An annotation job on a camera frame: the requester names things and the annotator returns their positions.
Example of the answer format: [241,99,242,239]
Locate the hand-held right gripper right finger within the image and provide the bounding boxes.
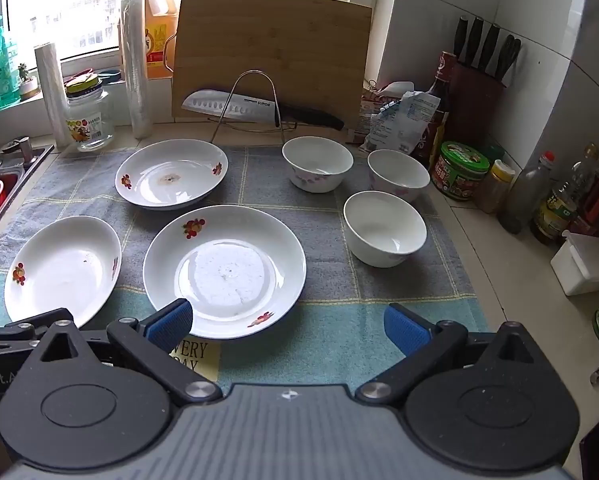
[354,302,550,408]

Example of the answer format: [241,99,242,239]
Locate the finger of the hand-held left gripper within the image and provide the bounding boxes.
[0,308,75,357]

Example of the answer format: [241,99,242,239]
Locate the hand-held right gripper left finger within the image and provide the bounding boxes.
[28,299,225,408]

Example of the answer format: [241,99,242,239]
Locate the white fruit print plate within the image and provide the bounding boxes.
[143,204,307,340]
[114,138,229,211]
[4,215,123,330]

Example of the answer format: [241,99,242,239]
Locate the white pink floral bowl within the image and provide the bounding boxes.
[367,149,431,204]
[343,190,427,268]
[282,136,354,193]

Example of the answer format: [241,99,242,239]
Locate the grey checkered cloth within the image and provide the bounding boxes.
[0,146,490,396]

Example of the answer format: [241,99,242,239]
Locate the red plastic basin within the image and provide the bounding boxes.
[0,170,23,238]

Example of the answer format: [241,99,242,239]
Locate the yellow lid spice jar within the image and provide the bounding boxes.
[474,159,516,215]

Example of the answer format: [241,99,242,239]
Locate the green lid sauce jar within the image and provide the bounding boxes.
[431,141,491,202]

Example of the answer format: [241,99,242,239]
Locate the clear bottle red cap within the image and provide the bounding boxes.
[497,150,556,235]

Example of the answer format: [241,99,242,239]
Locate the steel sink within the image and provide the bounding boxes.
[0,142,56,251]

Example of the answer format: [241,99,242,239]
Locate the steel sink knob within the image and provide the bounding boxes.
[0,136,43,166]

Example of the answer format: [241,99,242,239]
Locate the oil bottle yellow label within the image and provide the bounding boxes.
[529,142,599,247]

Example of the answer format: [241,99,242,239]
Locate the white plastic box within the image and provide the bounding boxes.
[550,230,599,297]

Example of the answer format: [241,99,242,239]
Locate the white printed plastic bag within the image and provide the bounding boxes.
[359,91,443,156]

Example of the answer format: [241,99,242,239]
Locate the glass jar with label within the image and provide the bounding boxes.
[64,72,116,153]

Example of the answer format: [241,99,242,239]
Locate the red white printed packet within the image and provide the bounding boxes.
[357,80,415,146]

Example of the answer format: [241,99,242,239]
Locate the dark brown knife block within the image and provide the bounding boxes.
[447,62,507,153]

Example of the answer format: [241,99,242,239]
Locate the small plastic wrap roll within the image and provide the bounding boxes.
[34,43,75,149]

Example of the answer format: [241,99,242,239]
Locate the dark soy sauce bottle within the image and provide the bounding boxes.
[422,51,460,171]

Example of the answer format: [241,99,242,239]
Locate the small potted plant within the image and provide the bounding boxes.
[17,62,41,101]

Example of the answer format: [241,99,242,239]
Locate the large plastic wrap roll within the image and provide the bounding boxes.
[120,0,154,139]

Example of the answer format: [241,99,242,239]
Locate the orange cooking oil bottle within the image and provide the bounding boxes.
[130,0,180,80]

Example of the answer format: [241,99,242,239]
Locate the bamboo cutting board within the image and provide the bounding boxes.
[162,0,373,132]

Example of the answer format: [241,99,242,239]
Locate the window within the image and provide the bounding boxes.
[4,0,340,63]

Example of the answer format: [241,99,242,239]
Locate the black handled kitchen knife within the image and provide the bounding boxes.
[182,89,345,132]

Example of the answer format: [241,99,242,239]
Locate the steel wire rack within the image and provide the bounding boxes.
[207,70,300,147]

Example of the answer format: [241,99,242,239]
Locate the black handled block knife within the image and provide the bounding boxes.
[479,22,501,76]
[494,35,523,82]
[465,16,484,68]
[453,16,469,61]

